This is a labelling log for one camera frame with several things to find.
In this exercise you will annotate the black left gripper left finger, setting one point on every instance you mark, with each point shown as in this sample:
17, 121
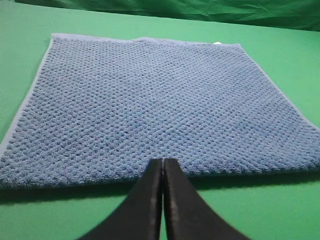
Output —
139, 216

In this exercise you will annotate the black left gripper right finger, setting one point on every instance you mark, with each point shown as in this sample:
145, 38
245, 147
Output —
187, 215

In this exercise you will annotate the green backdrop cloth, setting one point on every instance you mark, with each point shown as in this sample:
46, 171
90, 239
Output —
288, 14

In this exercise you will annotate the blue waffle towel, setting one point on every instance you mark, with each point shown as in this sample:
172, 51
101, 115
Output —
100, 108

